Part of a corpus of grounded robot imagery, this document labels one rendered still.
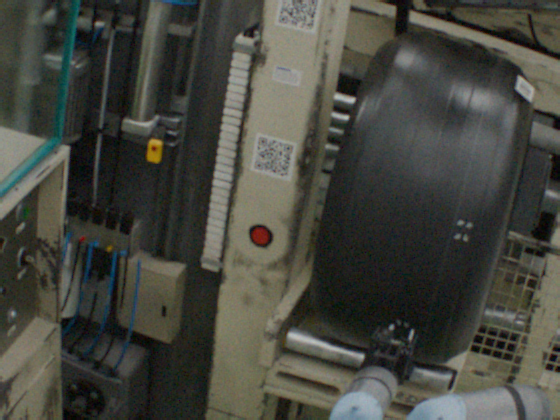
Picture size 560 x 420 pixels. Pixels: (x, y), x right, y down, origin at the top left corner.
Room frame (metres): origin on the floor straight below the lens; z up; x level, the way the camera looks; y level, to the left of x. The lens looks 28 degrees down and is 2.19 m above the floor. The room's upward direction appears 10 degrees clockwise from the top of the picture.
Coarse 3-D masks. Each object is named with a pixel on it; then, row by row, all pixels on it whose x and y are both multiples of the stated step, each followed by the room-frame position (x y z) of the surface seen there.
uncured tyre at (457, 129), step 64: (384, 64) 1.94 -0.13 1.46; (448, 64) 1.95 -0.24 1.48; (512, 64) 2.04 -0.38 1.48; (384, 128) 1.82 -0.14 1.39; (448, 128) 1.82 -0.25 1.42; (512, 128) 1.85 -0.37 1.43; (384, 192) 1.76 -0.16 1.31; (448, 192) 1.75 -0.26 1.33; (512, 192) 1.80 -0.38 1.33; (320, 256) 1.79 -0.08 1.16; (384, 256) 1.73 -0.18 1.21; (448, 256) 1.71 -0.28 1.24; (320, 320) 1.86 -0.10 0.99; (384, 320) 1.75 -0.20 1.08; (448, 320) 1.72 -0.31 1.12
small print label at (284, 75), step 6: (276, 66) 2.01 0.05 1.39; (276, 72) 2.00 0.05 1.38; (282, 72) 2.00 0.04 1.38; (288, 72) 2.00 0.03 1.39; (294, 72) 2.00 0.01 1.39; (300, 72) 2.00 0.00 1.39; (276, 78) 2.00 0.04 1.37; (282, 78) 2.00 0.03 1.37; (288, 78) 2.00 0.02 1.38; (294, 78) 2.00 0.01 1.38; (300, 78) 1.99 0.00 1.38; (294, 84) 2.00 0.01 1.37
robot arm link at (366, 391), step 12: (360, 384) 1.49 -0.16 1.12; (372, 384) 1.49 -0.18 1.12; (384, 384) 1.51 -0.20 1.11; (348, 396) 1.45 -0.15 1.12; (360, 396) 1.45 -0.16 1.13; (372, 396) 1.45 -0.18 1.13; (384, 396) 1.48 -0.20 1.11; (336, 408) 1.43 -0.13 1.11; (348, 408) 1.42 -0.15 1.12; (360, 408) 1.42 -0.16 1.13; (372, 408) 1.43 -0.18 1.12; (384, 408) 1.46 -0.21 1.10
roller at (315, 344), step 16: (288, 336) 1.91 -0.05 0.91; (304, 336) 1.91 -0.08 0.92; (320, 336) 1.91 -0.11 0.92; (304, 352) 1.90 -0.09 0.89; (320, 352) 1.89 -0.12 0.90; (336, 352) 1.88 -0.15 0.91; (352, 352) 1.88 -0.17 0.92; (416, 368) 1.85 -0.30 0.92; (432, 368) 1.85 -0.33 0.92; (448, 368) 1.86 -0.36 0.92; (432, 384) 1.83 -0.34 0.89; (448, 384) 1.83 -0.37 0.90
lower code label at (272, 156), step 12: (264, 144) 2.01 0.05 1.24; (276, 144) 2.00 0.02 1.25; (288, 144) 2.00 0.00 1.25; (264, 156) 2.00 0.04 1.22; (276, 156) 2.00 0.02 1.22; (288, 156) 1.99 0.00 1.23; (252, 168) 2.01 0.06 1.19; (264, 168) 2.00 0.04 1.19; (276, 168) 2.00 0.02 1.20; (288, 168) 1.99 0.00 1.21; (288, 180) 1.99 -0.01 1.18
